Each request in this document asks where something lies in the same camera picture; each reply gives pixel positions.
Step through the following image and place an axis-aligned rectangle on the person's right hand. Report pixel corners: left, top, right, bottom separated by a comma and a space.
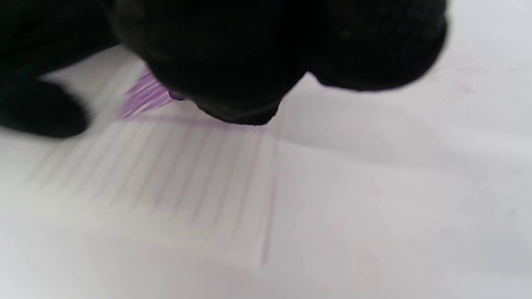
100, 0, 450, 126

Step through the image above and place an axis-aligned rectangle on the person's left hand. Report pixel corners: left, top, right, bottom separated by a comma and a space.
0, 0, 121, 140

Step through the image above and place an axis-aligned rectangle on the white lined paper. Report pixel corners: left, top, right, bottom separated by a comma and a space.
0, 46, 292, 271

